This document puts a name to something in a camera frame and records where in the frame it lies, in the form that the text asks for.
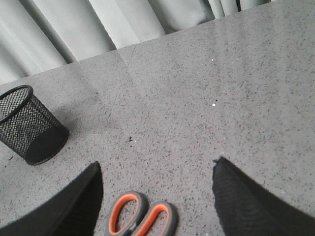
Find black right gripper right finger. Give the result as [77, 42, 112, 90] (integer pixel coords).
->
[212, 156, 315, 236]

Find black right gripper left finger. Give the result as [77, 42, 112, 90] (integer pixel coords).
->
[0, 162, 103, 236]

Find grey curtain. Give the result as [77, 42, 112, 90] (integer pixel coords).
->
[0, 0, 263, 84]

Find black mesh pen holder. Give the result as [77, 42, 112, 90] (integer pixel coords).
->
[0, 85, 69, 166]

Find grey orange handled scissors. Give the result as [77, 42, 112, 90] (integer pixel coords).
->
[105, 191, 179, 236]

